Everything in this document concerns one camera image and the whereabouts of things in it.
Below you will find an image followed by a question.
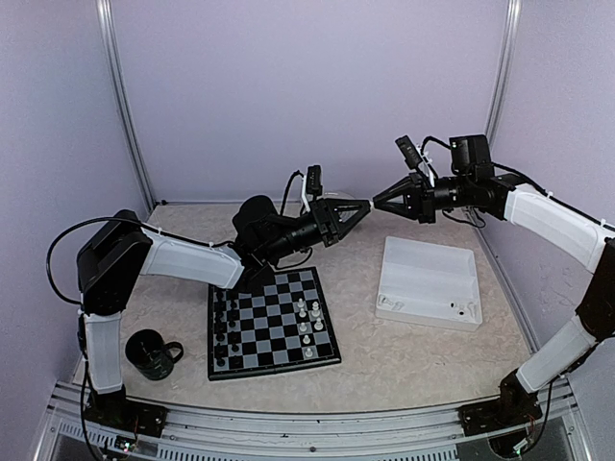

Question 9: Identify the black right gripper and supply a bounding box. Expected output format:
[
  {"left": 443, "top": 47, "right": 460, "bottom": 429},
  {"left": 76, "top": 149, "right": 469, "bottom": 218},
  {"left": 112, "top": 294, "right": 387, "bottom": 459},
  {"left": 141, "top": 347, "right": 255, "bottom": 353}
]
[{"left": 374, "top": 170, "right": 475, "bottom": 224}]

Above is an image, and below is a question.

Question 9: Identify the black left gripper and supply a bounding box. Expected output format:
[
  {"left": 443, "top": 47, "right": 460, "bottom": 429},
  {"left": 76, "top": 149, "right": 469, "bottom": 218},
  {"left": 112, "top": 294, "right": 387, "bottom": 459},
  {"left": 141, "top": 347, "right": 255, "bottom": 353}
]
[{"left": 261, "top": 198, "right": 371, "bottom": 263}]

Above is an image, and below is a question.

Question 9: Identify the white plastic tray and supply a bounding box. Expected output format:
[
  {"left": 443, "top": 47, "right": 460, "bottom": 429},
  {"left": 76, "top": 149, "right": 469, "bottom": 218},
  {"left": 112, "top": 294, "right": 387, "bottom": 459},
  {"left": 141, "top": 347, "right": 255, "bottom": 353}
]
[{"left": 375, "top": 236, "right": 482, "bottom": 332}]

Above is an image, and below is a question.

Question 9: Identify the black and grey chessboard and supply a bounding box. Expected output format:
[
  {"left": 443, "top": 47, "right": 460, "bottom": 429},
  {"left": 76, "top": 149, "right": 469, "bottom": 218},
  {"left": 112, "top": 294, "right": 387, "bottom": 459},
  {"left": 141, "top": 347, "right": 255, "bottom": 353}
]
[{"left": 207, "top": 266, "right": 342, "bottom": 381}]

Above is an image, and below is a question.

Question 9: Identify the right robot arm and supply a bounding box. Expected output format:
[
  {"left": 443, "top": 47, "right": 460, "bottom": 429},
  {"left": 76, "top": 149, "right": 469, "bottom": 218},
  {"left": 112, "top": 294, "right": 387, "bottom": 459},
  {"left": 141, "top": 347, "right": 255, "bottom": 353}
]
[{"left": 373, "top": 134, "right": 614, "bottom": 426}]

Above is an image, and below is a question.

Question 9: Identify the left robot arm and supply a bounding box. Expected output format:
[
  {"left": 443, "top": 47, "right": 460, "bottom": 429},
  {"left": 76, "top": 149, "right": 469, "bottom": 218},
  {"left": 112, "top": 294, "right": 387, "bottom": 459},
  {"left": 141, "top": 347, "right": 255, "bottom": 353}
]
[{"left": 77, "top": 195, "right": 372, "bottom": 427}]

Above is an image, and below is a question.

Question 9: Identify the black mug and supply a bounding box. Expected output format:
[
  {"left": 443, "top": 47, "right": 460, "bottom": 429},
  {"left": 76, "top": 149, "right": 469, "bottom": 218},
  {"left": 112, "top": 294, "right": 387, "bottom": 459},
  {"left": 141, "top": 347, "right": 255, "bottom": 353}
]
[{"left": 125, "top": 328, "right": 185, "bottom": 381}]

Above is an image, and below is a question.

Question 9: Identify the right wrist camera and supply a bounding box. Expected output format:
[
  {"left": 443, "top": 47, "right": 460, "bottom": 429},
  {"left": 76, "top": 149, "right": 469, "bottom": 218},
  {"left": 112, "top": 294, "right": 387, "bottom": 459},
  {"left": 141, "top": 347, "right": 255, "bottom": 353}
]
[{"left": 395, "top": 135, "right": 436, "bottom": 186}]

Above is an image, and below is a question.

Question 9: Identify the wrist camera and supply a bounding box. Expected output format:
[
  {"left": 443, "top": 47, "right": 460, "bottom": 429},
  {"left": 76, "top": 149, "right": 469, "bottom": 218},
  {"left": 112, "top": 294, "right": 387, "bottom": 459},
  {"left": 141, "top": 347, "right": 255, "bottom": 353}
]
[
  {"left": 301, "top": 165, "right": 323, "bottom": 212},
  {"left": 395, "top": 135, "right": 436, "bottom": 186}
]

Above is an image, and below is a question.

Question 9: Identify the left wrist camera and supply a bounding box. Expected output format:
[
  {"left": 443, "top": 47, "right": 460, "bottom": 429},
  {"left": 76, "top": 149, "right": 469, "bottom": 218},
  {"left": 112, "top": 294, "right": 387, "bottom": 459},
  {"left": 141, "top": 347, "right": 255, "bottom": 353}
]
[{"left": 301, "top": 165, "right": 323, "bottom": 212}]

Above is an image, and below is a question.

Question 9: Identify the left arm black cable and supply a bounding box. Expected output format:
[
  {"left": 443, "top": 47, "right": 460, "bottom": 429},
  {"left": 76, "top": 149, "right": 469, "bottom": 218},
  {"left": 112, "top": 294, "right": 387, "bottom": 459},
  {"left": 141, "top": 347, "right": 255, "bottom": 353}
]
[{"left": 45, "top": 170, "right": 308, "bottom": 308}]

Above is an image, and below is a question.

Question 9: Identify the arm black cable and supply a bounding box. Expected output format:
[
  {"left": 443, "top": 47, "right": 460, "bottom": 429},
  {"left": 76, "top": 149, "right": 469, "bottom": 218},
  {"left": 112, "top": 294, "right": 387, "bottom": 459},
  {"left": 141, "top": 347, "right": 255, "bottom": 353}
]
[
  {"left": 422, "top": 135, "right": 558, "bottom": 230},
  {"left": 45, "top": 170, "right": 308, "bottom": 308}
]

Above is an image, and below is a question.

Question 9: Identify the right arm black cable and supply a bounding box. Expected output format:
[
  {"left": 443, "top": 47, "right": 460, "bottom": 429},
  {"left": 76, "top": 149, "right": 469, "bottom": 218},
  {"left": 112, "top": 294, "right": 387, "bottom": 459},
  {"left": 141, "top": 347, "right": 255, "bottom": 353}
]
[{"left": 422, "top": 135, "right": 558, "bottom": 230}]

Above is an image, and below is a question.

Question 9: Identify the right aluminium frame post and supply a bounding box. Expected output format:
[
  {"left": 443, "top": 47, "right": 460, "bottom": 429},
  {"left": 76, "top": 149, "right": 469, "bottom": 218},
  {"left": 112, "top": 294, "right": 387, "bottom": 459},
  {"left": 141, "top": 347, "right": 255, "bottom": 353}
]
[{"left": 485, "top": 0, "right": 523, "bottom": 143}]

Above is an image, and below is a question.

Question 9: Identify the aluminium frame post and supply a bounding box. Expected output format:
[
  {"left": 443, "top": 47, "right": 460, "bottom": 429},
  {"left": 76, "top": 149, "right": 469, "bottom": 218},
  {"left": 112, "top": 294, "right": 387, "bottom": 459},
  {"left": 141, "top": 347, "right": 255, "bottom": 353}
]
[
  {"left": 95, "top": 0, "right": 156, "bottom": 212},
  {"left": 485, "top": 0, "right": 523, "bottom": 143}
]

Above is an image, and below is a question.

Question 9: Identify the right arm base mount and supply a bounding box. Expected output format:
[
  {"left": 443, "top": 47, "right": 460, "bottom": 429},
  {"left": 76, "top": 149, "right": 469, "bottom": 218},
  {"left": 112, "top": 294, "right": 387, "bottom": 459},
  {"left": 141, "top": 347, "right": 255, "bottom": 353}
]
[{"left": 457, "top": 399, "right": 543, "bottom": 437}]

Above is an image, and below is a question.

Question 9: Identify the aluminium front rail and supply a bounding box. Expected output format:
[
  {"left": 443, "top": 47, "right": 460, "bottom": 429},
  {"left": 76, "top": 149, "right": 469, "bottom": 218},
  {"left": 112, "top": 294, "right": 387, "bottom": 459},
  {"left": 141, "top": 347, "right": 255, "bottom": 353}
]
[{"left": 29, "top": 381, "right": 594, "bottom": 460}]

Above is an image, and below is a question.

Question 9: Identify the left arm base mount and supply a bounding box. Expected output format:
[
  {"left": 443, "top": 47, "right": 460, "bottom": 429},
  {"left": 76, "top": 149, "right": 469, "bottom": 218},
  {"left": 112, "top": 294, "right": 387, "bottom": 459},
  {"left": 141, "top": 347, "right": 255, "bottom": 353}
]
[{"left": 85, "top": 392, "right": 168, "bottom": 438}]

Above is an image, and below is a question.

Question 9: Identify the left aluminium frame post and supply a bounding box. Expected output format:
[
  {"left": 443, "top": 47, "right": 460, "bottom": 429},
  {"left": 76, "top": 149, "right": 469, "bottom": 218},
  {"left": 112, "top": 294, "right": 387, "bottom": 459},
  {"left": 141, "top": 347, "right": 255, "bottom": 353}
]
[{"left": 95, "top": 0, "right": 156, "bottom": 212}]

